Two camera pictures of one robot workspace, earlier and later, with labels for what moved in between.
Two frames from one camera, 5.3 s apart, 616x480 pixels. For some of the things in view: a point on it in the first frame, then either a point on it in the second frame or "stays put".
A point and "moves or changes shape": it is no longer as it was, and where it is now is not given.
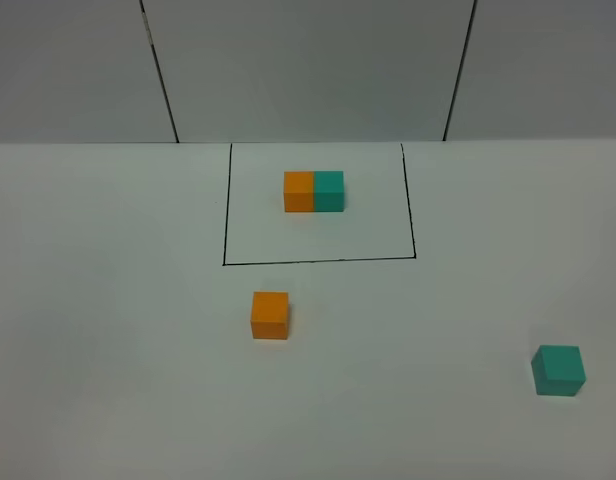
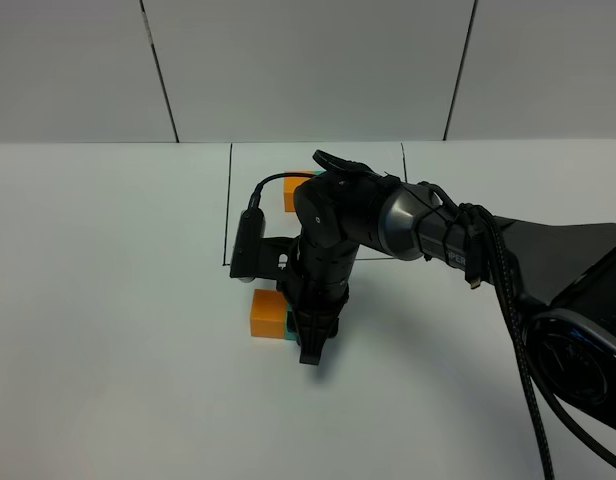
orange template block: (299, 191) stays put
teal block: (558, 370) moves or changes shape
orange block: (270, 315) stays put
